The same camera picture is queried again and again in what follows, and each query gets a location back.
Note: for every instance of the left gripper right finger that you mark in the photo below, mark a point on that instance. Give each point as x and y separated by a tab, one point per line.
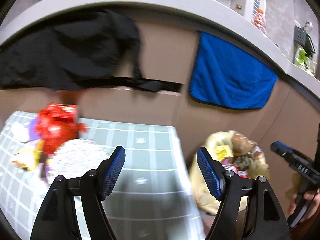
212	172

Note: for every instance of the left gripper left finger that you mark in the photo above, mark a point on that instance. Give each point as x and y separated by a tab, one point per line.
109	171

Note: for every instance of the red plastic wrapper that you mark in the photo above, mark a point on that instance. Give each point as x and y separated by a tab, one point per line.
56	124

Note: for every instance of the purple sponge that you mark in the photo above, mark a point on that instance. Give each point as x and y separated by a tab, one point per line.
33	135

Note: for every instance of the yellow trash bag bin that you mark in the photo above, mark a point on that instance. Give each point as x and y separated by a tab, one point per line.
235	152

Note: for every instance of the right hand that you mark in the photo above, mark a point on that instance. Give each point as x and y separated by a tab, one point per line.
312	196

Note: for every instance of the green grid table mat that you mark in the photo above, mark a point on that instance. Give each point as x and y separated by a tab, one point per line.
152	198

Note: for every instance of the yellow crumpled wrapper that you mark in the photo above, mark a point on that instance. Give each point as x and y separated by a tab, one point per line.
29	156

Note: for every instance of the white crumpled tissue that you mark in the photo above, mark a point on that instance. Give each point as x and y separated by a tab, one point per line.
20	132

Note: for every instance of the blue towel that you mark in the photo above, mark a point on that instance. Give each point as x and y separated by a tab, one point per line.
225	75

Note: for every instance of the black cloth on cabinet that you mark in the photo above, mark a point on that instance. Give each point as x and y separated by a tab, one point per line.
78	50

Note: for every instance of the black utensil rack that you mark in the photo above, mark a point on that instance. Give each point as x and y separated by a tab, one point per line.
303	38

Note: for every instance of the grey countertop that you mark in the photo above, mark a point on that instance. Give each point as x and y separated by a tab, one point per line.
210	10

